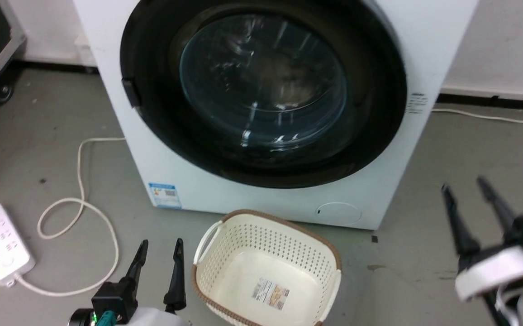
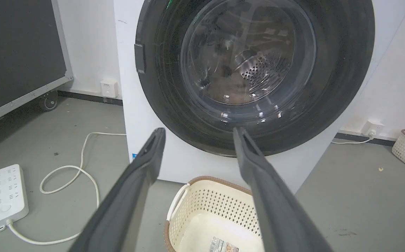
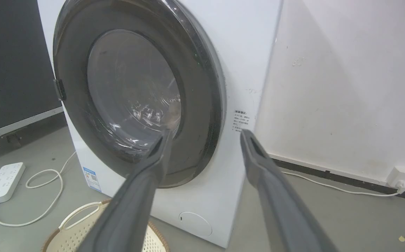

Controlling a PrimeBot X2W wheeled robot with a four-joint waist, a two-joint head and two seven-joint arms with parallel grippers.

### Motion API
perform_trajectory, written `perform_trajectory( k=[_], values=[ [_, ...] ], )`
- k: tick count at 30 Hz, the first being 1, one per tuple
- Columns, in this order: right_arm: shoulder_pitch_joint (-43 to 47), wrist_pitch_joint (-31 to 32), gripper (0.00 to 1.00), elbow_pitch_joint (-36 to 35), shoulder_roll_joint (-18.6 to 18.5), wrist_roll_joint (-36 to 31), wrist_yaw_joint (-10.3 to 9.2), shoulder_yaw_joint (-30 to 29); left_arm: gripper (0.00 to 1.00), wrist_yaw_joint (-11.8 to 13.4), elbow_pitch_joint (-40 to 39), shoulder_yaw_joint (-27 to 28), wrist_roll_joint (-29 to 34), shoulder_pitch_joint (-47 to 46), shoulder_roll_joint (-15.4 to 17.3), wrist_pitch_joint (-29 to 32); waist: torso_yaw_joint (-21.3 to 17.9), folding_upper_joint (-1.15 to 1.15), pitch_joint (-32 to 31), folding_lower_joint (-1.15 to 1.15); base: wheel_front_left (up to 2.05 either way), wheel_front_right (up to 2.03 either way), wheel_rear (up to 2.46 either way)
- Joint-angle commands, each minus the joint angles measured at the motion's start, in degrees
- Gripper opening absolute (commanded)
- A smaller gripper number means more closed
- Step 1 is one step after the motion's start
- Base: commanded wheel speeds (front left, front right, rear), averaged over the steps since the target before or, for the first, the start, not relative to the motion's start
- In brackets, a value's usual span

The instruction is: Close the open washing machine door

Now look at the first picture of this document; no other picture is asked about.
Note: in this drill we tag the cream perforated laundry basket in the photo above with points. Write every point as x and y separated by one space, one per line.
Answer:
266 271

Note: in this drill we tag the round black washing machine door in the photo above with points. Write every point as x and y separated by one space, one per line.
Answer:
261 86

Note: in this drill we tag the white front-load washing machine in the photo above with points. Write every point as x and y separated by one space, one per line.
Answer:
252 199

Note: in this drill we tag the printed basket label sticker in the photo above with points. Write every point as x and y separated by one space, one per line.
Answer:
270 293

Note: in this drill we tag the black caster wheel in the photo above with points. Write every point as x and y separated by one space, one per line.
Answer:
2 90

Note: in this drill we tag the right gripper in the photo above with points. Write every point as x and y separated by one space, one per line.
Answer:
506 267

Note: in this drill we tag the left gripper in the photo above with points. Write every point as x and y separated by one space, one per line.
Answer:
114 301

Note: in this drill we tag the blue energy label sticker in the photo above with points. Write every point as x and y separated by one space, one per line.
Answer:
165 195

